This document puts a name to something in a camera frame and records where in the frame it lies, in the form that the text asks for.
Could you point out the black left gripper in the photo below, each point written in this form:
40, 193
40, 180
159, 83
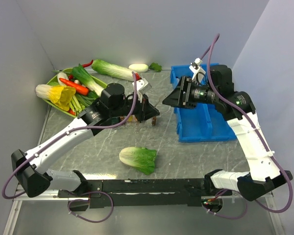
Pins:
146, 110

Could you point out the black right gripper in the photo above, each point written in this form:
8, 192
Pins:
177, 98

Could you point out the clear acrylic holder brown ends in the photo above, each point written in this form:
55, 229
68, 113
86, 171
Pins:
153, 120

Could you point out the dark green mug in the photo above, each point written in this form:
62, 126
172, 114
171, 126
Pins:
115, 120

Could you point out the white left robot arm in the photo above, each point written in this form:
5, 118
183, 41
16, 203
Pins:
32, 168

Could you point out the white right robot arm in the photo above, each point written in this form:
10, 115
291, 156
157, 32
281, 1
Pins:
264, 175

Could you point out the light green tray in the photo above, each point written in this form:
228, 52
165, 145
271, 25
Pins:
54, 82

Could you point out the green radish leaf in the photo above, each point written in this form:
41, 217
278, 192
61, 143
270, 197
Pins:
155, 67

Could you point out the blue four-compartment bin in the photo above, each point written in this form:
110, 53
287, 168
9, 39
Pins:
204, 123

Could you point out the white radish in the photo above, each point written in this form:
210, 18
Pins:
138, 67

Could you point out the green napa cabbage front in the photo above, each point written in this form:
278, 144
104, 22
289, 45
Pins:
140, 158

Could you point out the green long beans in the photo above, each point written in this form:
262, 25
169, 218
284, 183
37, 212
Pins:
87, 100

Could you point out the long green napa cabbage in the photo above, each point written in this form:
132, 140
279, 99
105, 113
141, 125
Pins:
113, 70

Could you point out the orange carrot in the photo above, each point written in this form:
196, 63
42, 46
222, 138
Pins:
79, 89

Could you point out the green celery stalks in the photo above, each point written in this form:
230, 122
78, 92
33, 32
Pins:
75, 106

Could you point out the green bok choy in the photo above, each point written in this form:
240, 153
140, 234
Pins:
85, 78

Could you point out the red chili pepper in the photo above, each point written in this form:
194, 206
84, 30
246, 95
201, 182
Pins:
87, 64

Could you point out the yellow napa cabbage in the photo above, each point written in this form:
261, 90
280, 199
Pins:
60, 96

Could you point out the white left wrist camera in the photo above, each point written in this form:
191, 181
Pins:
142, 86

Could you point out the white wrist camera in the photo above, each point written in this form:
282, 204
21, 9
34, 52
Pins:
142, 86
197, 70

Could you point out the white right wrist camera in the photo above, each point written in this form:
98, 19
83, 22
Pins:
197, 70

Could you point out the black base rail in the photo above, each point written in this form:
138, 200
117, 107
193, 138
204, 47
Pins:
144, 192

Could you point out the aluminium frame rail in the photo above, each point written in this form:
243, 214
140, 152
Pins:
211, 204

